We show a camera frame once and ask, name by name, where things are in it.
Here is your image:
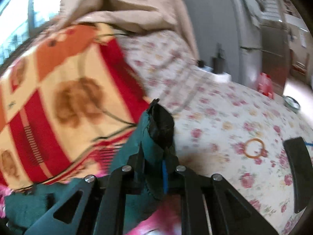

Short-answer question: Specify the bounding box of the beige curtain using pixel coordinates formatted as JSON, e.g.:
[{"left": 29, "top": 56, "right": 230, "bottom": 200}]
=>
[{"left": 56, "top": 0, "right": 199, "bottom": 59}]

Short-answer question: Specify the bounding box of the metal bowl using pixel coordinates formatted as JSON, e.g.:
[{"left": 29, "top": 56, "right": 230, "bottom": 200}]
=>
[{"left": 283, "top": 96, "right": 301, "bottom": 114}]

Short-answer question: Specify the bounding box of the window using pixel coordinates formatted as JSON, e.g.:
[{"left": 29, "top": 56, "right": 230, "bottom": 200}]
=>
[{"left": 1, "top": 0, "right": 61, "bottom": 64}]

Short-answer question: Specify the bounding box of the pink penguin print quilt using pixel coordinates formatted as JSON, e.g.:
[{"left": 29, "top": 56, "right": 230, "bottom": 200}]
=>
[{"left": 1, "top": 178, "right": 181, "bottom": 234}]

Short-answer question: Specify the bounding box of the red cream rose blanket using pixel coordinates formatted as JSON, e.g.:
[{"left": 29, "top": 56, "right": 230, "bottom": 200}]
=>
[{"left": 1, "top": 23, "right": 148, "bottom": 190}]

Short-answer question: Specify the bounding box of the orange rubber band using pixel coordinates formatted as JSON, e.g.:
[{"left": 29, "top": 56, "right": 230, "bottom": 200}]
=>
[{"left": 244, "top": 138, "right": 265, "bottom": 159}]

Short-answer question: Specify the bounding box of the red plastic stool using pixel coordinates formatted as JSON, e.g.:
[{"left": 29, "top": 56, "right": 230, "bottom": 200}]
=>
[{"left": 257, "top": 72, "right": 274, "bottom": 100}]

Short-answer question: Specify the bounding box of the floral bed sheet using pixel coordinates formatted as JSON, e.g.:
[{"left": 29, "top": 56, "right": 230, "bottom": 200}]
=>
[{"left": 118, "top": 30, "right": 312, "bottom": 234}]

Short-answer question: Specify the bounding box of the dark green puffer jacket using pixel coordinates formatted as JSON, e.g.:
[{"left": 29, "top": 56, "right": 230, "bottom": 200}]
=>
[{"left": 1, "top": 100, "right": 177, "bottom": 234}]

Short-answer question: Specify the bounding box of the grey refrigerator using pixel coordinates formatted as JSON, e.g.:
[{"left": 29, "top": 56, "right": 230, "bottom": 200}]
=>
[{"left": 184, "top": 0, "right": 262, "bottom": 89}]

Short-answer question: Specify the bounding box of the white bedside table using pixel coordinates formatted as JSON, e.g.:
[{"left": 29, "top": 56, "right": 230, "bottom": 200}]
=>
[{"left": 198, "top": 66, "right": 232, "bottom": 83}]

